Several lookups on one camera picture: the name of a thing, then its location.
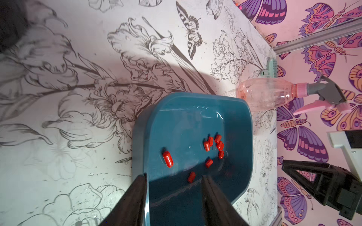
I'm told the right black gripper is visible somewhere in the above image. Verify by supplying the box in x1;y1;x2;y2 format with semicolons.
282;160;362;220

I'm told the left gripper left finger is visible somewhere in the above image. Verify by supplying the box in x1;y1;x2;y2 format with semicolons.
101;174;147;226

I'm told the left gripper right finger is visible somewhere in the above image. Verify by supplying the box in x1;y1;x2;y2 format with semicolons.
201;176;248;226

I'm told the teal plastic storage box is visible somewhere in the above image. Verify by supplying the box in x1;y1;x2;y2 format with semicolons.
132;92;253;226

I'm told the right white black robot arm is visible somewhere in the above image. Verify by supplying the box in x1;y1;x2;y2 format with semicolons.
282;130;362;220

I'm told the red screw sleeve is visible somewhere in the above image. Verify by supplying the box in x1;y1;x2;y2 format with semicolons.
218;150;225;159
216;141;224;151
203;141;210;152
205;159;213;168
208;137;214;147
162;151;174;168
188;171;196;183
215;134;222;144

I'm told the pink spray bottle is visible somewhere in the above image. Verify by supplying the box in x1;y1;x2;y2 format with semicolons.
236;75;352;115

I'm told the green dustpan brush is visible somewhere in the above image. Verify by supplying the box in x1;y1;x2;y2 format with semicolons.
260;58;278;78

